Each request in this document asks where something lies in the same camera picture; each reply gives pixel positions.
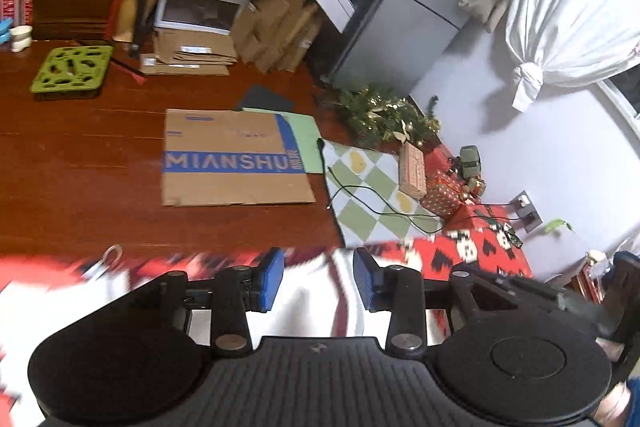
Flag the green Christmas garland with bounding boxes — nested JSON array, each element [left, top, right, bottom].
[[327, 84, 443, 150]]

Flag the beige patterned gift box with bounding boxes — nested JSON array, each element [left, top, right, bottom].
[[397, 142, 427, 199]]

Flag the white curtain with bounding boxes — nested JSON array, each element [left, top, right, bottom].
[[505, 0, 640, 112]]

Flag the flattened blue-printed cardboard box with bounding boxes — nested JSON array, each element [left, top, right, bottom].
[[161, 108, 317, 208]]

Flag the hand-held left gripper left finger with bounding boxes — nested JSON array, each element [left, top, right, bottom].
[[125, 248, 286, 359]]

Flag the black cable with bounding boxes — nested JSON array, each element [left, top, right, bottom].
[[317, 138, 513, 235]]

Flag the pile of flat cardboard sheets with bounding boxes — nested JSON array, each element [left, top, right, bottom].
[[140, 29, 238, 75]]

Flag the white knit vest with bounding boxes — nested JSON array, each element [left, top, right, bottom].
[[0, 251, 396, 427]]

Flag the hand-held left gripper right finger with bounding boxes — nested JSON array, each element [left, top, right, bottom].
[[352, 248, 526, 359]]

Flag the window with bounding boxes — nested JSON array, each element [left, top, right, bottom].
[[595, 64, 640, 132]]

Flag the scissors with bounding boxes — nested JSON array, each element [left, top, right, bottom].
[[80, 244, 123, 283]]

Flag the person's right hand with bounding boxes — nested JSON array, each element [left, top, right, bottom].
[[595, 339, 633, 427]]

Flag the green plastic tray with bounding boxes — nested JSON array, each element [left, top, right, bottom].
[[29, 46, 115, 100]]

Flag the olive green pouch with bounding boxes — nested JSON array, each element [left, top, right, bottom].
[[459, 146, 483, 180]]

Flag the light green paper sheet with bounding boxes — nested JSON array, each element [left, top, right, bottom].
[[242, 107, 326, 175]]

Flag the red patterned blanket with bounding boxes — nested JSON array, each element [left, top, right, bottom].
[[0, 202, 533, 427]]

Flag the wall power outlet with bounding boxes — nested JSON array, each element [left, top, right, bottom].
[[512, 191, 543, 233]]

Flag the dark grey sheet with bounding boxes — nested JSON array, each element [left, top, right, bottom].
[[235, 84, 293, 112]]

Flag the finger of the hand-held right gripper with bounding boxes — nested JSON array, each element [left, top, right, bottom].
[[522, 278, 608, 329]]

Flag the red patterned gift box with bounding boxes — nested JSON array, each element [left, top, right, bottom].
[[420, 172, 468, 220]]

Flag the stack of upright cardboard boxes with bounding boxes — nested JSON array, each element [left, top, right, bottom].
[[232, 0, 326, 75]]

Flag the green checkered floor mat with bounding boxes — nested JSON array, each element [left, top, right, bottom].
[[322, 139, 446, 248]]

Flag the white cup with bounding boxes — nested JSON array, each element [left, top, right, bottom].
[[9, 25, 34, 52]]

